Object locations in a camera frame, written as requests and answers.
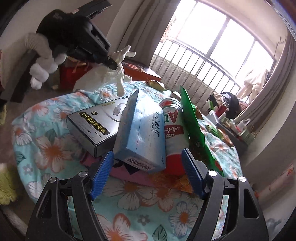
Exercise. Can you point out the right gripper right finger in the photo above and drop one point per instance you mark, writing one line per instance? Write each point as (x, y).
(244, 218)

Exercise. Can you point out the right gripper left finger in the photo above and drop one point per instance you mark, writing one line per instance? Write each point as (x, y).
(50, 219)

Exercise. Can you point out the white plastic bag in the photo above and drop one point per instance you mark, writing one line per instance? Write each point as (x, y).
(101, 75)

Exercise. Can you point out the grey charging cable box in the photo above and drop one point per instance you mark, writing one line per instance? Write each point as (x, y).
(96, 127)

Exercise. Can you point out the green snack bag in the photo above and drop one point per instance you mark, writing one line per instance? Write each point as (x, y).
(197, 144)

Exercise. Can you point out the light blue tissue box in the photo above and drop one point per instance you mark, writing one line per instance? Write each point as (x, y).
(140, 140)

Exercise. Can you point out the white AD milk bottle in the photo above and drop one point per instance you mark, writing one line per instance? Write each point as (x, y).
(176, 136)

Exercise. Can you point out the white gloved left hand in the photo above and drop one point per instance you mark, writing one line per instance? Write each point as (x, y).
(46, 63)

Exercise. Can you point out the red gift bag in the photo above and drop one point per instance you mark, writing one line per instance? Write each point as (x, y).
(71, 71)

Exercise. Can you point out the floral blue quilt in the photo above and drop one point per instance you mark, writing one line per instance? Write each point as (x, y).
(134, 205)

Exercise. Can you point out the rolled floral paper tube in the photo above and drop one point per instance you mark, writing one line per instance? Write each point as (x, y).
(279, 184)

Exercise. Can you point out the left grey curtain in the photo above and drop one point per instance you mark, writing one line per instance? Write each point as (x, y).
(141, 25)

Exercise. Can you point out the grey curtain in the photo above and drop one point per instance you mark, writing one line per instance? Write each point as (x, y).
(262, 107)
(141, 25)

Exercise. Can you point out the orange wooden cabinet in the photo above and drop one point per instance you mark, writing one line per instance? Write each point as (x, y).
(140, 73)

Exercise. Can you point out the grey side table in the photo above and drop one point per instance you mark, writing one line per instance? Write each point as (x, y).
(240, 146)

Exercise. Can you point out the green plastic basket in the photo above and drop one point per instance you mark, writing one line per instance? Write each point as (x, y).
(247, 137)

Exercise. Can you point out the white plastic jug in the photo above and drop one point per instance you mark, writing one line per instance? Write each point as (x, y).
(242, 125)

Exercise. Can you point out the yellow crumpled snack wrapper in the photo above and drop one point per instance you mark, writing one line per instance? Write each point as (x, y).
(157, 85)

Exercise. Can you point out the metal balcony railing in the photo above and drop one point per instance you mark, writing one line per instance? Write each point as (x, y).
(180, 65)

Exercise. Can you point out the right grey curtain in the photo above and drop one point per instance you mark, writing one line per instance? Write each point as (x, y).
(262, 107)

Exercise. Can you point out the red thermos bottle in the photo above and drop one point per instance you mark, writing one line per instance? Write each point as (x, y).
(220, 110)

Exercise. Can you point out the black clothes pile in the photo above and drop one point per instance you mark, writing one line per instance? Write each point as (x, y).
(235, 106)

